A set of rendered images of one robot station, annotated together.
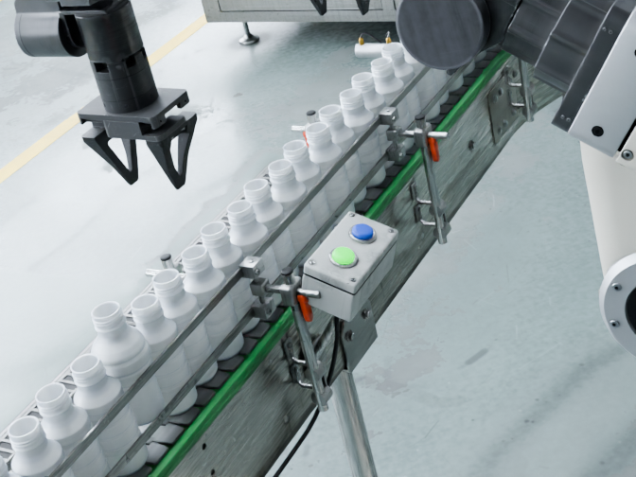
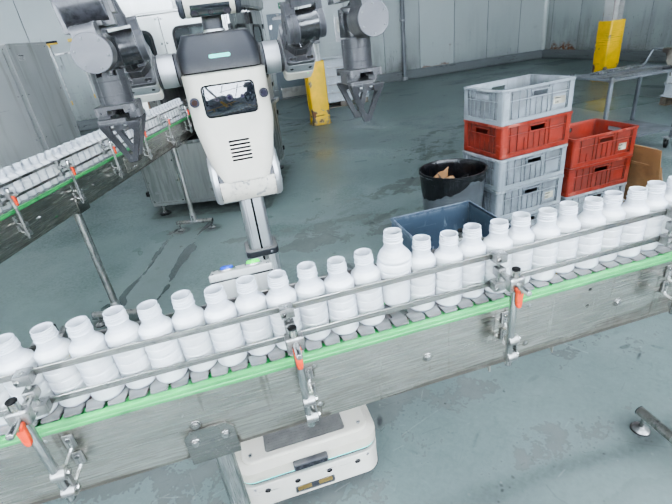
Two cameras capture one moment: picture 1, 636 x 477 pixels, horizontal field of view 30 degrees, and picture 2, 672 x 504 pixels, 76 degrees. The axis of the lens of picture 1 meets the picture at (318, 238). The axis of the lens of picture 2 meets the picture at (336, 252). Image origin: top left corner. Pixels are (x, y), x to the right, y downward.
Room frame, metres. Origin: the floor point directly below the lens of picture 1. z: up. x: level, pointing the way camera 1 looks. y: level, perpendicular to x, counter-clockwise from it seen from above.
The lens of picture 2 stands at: (1.88, 0.71, 1.56)
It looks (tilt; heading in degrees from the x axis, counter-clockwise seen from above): 27 degrees down; 223
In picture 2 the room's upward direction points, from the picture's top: 7 degrees counter-clockwise
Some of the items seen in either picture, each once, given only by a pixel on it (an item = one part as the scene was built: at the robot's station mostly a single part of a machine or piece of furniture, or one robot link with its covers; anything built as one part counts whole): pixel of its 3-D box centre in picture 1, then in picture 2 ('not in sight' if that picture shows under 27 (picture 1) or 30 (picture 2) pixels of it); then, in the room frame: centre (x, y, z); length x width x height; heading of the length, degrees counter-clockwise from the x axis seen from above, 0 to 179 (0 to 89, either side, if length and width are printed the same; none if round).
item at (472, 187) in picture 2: not in sight; (452, 211); (-0.77, -0.56, 0.32); 0.45 x 0.45 x 0.64
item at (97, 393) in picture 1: (106, 414); (421, 272); (1.19, 0.30, 1.08); 0.06 x 0.06 x 0.17
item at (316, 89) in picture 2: not in sight; (316, 93); (-4.42, -5.04, 0.55); 0.40 x 0.40 x 1.10; 55
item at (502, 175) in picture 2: not in sight; (512, 161); (-1.28, -0.33, 0.55); 0.61 x 0.41 x 0.22; 152
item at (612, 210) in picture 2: not in sight; (607, 226); (0.80, 0.58, 1.08); 0.06 x 0.06 x 0.17
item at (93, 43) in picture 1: (104, 28); (355, 22); (1.15, 0.16, 1.57); 0.07 x 0.06 x 0.07; 57
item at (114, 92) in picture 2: not in sight; (114, 91); (1.51, -0.11, 1.51); 0.10 x 0.07 x 0.07; 55
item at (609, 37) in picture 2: not in sight; (607, 51); (-8.89, -1.15, 0.55); 0.40 x 0.40 x 1.10; 55
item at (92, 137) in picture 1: (132, 145); (363, 96); (1.16, 0.17, 1.44); 0.07 x 0.07 x 0.09; 54
